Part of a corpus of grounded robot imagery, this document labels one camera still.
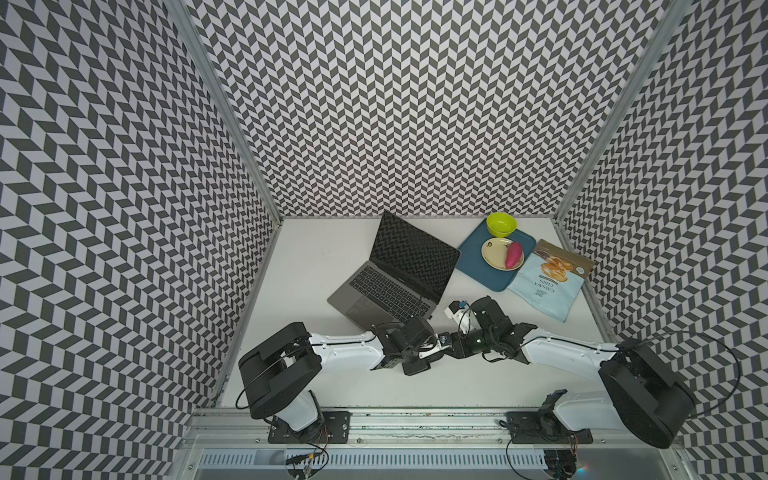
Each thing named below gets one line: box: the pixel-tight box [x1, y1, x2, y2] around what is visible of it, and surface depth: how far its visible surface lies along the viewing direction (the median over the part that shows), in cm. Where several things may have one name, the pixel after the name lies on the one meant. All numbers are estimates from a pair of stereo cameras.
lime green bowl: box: [486, 212, 518, 238], surface depth 115 cm
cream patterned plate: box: [480, 237, 525, 272], surface depth 109 cm
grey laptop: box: [327, 211, 461, 330], surface depth 98 cm
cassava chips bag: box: [508, 239, 596, 323], surface depth 101 cm
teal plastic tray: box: [455, 219, 536, 291], surface depth 109 cm
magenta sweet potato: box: [505, 242, 523, 269], surface depth 104 cm
